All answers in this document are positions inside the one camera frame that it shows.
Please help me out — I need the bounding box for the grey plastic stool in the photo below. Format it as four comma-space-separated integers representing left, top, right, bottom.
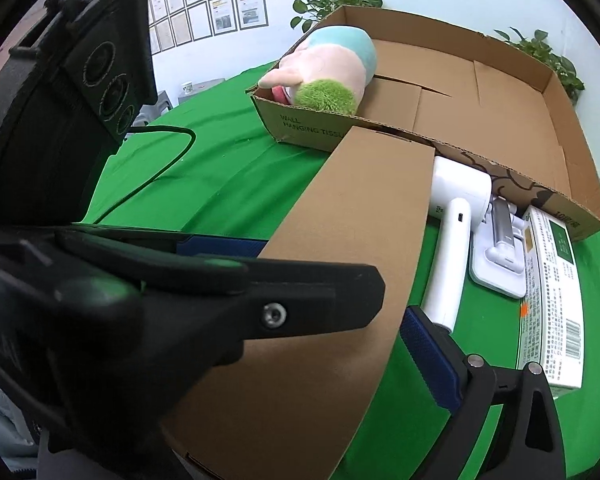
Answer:
139, 91, 174, 128

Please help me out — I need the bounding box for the person's grey clothing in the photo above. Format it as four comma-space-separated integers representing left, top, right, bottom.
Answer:
0, 367, 42, 472

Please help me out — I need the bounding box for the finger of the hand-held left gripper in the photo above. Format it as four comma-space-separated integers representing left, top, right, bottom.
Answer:
55, 225, 269, 267
130, 255, 387, 363

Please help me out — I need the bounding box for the white folding phone stand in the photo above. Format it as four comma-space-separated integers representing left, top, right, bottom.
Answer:
467, 199, 529, 301

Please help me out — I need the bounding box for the white and green medicine box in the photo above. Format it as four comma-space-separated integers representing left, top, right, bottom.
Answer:
515, 205, 584, 399

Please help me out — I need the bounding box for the pink and green plush toy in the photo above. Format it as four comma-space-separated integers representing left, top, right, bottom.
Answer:
257, 24, 379, 112

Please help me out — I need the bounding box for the wall of framed certificates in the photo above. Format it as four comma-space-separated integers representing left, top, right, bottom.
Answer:
92, 0, 270, 56

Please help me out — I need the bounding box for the brown cardboard insert tray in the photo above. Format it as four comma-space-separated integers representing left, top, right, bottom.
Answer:
160, 126, 437, 480

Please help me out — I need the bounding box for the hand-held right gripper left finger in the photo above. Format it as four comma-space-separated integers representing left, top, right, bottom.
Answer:
37, 427, 191, 480

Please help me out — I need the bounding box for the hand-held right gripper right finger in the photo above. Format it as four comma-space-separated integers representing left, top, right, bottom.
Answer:
399, 305, 567, 480

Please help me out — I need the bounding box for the large brown cardboard box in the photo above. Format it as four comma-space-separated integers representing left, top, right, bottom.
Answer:
245, 5, 600, 242

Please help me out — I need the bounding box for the green potted plant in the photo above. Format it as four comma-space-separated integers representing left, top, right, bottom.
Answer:
290, 0, 384, 32
494, 27, 586, 107

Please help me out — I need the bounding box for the black cable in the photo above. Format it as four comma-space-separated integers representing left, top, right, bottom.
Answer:
82, 126, 197, 226

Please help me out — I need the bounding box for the white hair dryer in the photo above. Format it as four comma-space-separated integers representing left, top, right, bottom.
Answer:
421, 156, 494, 334

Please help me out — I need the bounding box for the green tablecloth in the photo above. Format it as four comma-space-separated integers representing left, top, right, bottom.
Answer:
80, 62, 600, 480

